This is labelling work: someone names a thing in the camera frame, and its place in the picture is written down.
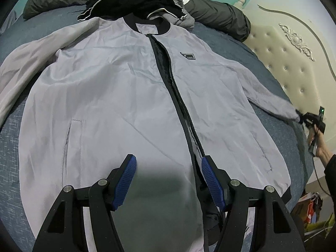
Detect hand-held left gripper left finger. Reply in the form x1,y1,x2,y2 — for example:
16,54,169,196
33,154,137,252

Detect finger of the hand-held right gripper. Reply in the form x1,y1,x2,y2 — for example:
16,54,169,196
297,111,313,124

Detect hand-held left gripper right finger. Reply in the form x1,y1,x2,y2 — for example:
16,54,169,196
201,155,306,252

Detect light grey zip jacket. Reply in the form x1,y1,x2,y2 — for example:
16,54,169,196
0,15,300,252

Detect person's right forearm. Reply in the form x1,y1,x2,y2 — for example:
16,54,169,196
324,154,336,198

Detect person's right hand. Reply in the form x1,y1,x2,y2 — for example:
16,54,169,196
307,126,335,168

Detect cream tufted headboard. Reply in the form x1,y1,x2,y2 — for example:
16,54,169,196
233,0,336,191

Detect colourful floor clutter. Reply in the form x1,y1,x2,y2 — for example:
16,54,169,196
291,191,336,240

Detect black garment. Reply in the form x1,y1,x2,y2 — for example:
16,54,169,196
77,0,185,23

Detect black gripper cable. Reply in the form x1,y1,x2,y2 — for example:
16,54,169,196
312,151,332,198

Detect grey drawstring hoodie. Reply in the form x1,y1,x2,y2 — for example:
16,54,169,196
146,0,195,31

